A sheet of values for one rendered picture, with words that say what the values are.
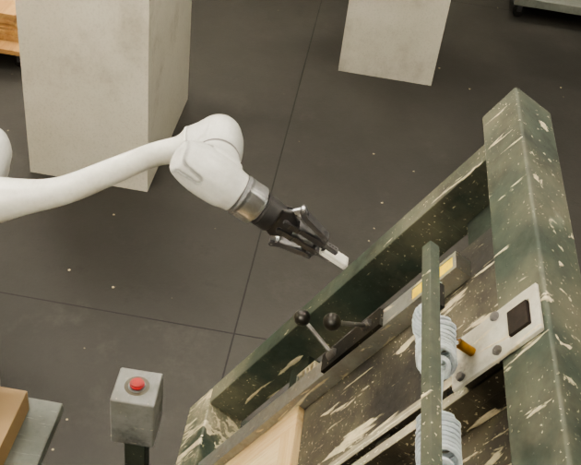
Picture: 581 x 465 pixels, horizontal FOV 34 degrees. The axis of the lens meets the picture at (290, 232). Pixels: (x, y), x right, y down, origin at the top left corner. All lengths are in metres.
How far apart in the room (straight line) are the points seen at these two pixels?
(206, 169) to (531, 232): 0.69
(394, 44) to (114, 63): 2.02
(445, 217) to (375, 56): 3.79
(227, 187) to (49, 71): 2.65
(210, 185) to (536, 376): 0.84
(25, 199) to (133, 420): 0.81
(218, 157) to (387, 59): 3.94
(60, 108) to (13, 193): 2.57
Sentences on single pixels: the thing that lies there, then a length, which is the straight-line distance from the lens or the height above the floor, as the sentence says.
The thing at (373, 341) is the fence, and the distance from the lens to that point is 2.00.
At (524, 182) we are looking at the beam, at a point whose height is 1.95.
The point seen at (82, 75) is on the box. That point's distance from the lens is 4.45.
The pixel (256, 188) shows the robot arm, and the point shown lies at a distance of 1.96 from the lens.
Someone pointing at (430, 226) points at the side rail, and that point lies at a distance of 2.09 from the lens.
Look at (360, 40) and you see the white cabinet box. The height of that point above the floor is 0.23.
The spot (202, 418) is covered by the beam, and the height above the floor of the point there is 0.89.
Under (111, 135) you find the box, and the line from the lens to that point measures 4.58.
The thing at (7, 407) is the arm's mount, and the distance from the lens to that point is 2.71.
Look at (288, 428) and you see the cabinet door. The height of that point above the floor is 1.22.
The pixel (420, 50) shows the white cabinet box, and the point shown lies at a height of 0.23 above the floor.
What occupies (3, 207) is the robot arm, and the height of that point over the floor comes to 1.63.
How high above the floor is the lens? 2.90
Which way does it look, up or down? 40 degrees down
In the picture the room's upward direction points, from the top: 8 degrees clockwise
